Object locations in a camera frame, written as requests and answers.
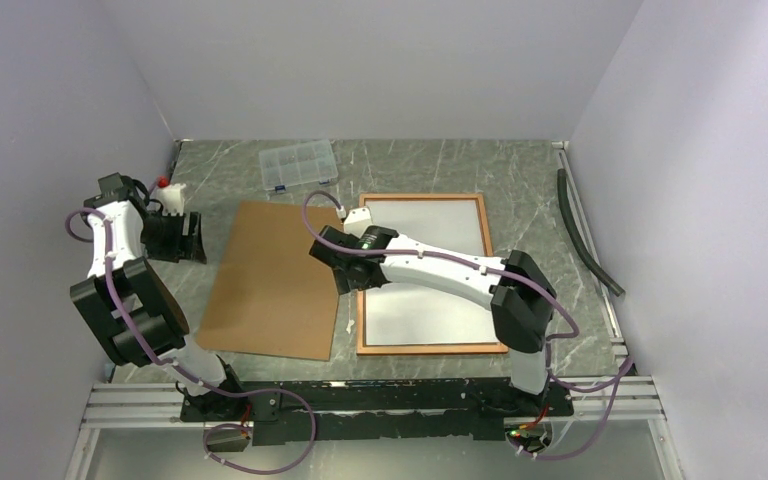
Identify wooden picture frame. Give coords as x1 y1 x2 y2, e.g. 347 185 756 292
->
356 193 510 357

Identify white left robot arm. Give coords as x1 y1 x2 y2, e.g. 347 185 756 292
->
69 173 247 420

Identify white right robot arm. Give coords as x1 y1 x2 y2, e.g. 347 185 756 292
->
309 226 556 415

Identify clear plastic organizer box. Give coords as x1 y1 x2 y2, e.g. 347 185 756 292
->
258 140 338 192

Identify brown backing board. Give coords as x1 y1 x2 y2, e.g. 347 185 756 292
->
196 201 338 361

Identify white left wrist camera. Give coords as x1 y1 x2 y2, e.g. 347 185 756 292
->
150 176 187 215

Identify aluminium extrusion rail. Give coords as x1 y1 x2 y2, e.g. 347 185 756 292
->
67 367 685 479

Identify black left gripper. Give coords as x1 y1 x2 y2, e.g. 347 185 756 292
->
139 209 206 264

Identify sunset photo print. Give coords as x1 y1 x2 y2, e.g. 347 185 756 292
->
364 200 501 348

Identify black foam tube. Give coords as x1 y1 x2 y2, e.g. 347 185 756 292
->
556 168 626 297

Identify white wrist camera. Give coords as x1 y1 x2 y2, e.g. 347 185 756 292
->
150 176 187 215
342 206 373 238

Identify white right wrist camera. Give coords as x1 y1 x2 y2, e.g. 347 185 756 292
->
342 206 373 238

